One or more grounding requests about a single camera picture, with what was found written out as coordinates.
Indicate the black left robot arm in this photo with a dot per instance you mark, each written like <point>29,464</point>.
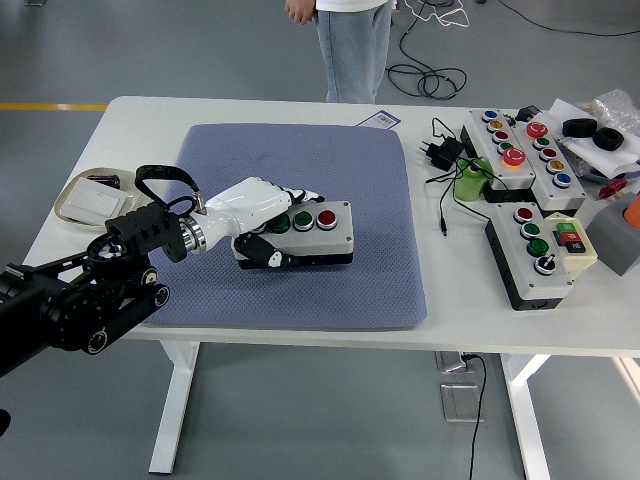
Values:
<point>140,225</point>

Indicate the white oval dish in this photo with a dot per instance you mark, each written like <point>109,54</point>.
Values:
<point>131,192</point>

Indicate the beige red-green push switch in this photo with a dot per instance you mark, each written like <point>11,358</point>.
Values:
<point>582,260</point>

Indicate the orange cylinder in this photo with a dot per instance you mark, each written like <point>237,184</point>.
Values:
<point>634,212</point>

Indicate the black robot body part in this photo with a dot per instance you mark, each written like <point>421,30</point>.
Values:
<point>4,422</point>

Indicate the white paper sheets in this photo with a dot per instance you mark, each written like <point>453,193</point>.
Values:
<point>602,159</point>

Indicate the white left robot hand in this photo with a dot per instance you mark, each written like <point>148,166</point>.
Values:
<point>245,200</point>

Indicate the white wall switch plate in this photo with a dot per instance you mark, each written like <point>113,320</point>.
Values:
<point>95,197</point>

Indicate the small black connector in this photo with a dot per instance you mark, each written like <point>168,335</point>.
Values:
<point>527,114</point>

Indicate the person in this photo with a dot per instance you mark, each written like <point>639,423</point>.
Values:
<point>350,55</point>

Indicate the grey-blue textured mat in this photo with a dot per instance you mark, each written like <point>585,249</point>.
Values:
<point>350,160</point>

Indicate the red valve knob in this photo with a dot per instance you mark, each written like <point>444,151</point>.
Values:
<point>612,189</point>

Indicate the yellow floor tape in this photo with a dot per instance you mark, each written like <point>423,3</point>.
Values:
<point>50,106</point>

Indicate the black bolt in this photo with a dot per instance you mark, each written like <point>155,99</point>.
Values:
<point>102,177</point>

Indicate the purple-edged label card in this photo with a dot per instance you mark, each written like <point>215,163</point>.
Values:
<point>380,119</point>

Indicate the white table leg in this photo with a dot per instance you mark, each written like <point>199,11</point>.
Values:
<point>172,400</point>
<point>525,425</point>

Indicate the person's right hand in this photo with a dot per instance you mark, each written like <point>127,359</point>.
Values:
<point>300,11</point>

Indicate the metal floor outlet box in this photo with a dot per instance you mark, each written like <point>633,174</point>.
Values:
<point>450,362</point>
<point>460,402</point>

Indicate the four-button control box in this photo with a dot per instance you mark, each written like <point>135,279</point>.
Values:
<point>547,285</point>
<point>325,245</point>

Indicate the five-button box, mushroom button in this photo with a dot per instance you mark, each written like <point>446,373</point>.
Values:
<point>520,172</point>
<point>565,195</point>

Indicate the clear plastic bag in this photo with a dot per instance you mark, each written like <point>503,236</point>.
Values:
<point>617,106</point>

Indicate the grey block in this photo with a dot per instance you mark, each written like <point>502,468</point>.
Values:
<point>612,242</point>

